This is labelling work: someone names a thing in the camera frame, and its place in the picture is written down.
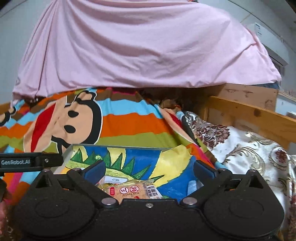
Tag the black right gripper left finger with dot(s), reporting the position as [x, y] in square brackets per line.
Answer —
[84, 182]

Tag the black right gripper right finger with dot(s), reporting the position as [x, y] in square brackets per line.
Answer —
[211, 179]

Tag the white floral bedsheet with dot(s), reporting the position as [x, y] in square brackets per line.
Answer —
[240, 151]

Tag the colourful monkey cartoon blanket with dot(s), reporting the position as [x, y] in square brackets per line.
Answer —
[135, 137]

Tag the clear tray with dinosaur towel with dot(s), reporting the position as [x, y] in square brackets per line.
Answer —
[170, 169]

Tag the pork floss cracker pack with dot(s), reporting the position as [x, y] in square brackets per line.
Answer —
[133, 189]

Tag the pink draped sheet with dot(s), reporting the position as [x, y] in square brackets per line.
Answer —
[138, 44]

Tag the wooden bed frame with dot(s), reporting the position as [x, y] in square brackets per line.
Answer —
[254, 115]

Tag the white wall air conditioner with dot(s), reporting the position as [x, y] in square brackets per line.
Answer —
[275, 47]

